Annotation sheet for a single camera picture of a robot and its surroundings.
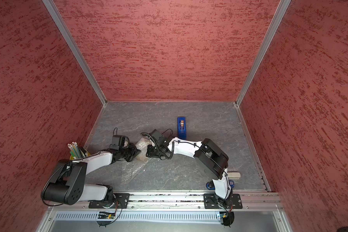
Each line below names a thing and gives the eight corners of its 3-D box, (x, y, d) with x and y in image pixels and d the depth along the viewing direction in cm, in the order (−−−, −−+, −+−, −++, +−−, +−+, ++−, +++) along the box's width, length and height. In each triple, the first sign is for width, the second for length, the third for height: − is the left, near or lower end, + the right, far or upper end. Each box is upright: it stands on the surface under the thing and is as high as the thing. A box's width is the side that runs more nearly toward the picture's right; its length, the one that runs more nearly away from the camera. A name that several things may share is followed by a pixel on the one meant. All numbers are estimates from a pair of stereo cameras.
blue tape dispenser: (176, 139, 101) (177, 134, 95) (177, 122, 110) (177, 117, 105) (186, 139, 101) (186, 134, 96) (185, 122, 110) (186, 117, 105)
